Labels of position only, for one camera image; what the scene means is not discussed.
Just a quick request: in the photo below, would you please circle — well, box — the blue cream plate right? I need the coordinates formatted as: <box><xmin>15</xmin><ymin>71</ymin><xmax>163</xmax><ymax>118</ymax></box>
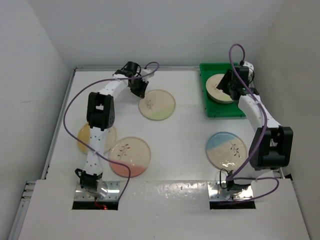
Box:
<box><xmin>205</xmin><ymin>132</ymin><xmax>248</xmax><ymax>172</ymax></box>

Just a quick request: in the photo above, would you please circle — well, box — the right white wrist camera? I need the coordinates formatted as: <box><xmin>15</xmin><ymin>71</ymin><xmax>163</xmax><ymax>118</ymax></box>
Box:
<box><xmin>240</xmin><ymin>60</ymin><xmax>254</xmax><ymax>72</ymax></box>

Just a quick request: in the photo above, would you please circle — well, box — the green plastic bin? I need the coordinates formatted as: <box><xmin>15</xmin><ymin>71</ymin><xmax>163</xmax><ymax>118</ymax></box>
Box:
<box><xmin>199</xmin><ymin>63</ymin><xmax>246</xmax><ymax>118</ymax></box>

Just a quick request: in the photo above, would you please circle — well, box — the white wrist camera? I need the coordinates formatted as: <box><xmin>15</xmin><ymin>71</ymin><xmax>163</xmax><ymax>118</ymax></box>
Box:
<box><xmin>240</xmin><ymin>60</ymin><xmax>254</xmax><ymax>72</ymax></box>
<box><xmin>140</xmin><ymin>68</ymin><xmax>155</xmax><ymax>81</ymax></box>

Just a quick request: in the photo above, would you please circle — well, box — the black cable at right base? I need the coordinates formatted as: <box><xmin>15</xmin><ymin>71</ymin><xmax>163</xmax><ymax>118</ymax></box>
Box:
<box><xmin>218</xmin><ymin>169</ymin><xmax>235</xmax><ymax>193</ymax></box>

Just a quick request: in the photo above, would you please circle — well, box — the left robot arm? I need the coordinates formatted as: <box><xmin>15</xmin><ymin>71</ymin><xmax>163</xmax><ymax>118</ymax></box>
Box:
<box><xmin>75</xmin><ymin>61</ymin><xmax>154</xmax><ymax>195</ymax></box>

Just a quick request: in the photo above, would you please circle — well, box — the green cream plate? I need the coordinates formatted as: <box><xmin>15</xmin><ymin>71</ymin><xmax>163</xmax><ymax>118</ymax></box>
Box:
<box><xmin>205</xmin><ymin>74</ymin><xmax>234</xmax><ymax>104</ymax></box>
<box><xmin>138</xmin><ymin>89</ymin><xmax>176</xmax><ymax>121</ymax></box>

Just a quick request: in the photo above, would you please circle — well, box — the metal base plate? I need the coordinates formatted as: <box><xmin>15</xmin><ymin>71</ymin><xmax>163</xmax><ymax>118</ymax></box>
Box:
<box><xmin>207</xmin><ymin>181</ymin><xmax>254</xmax><ymax>202</ymax></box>
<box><xmin>73</xmin><ymin>181</ymin><xmax>120</xmax><ymax>202</ymax></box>

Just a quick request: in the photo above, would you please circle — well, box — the pink cream plate front left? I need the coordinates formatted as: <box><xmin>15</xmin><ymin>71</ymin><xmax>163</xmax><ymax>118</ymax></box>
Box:
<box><xmin>108</xmin><ymin>136</ymin><xmax>151</xmax><ymax>178</ymax></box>

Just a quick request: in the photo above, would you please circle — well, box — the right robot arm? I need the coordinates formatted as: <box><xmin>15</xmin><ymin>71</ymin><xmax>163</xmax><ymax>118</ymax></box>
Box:
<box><xmin>217</xmin><ymin>65</ymin><xmax>294</xmax><ymax>191</ymax></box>

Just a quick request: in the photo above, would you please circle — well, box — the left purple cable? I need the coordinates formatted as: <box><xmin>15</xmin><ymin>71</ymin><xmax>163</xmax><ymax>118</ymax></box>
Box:
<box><xmin>62</xmin><ymin>61</ymin><xmax>160</xmax><ymax>203</ymax></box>

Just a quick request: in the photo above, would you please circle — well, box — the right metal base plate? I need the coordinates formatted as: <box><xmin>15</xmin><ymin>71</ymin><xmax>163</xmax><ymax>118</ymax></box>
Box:
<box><xmin>207</xmin><ymin>181</ymin><xmax>254</xmax><ymax>202</ymax></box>

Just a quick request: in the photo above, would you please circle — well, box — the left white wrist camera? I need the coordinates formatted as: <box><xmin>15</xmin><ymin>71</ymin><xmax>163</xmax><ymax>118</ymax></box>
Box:
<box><xmin>140</xmin><ymin>68</ymin><xmax>155</xmax><ymax>81</ymax></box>

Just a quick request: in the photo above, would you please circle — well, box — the yellow cream plate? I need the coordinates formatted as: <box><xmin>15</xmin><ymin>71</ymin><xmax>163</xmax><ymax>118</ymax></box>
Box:
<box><xmin>77</xmin><ymin>123</ymin><xmax>117</xmax><ymax>155</ymax></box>

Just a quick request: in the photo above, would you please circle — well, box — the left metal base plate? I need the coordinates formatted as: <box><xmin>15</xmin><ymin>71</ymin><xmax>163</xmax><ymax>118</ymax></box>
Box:
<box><xmin>73</xmin><ymin>181</ymin><xmax>120</xmax><ymax>202</ymax></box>

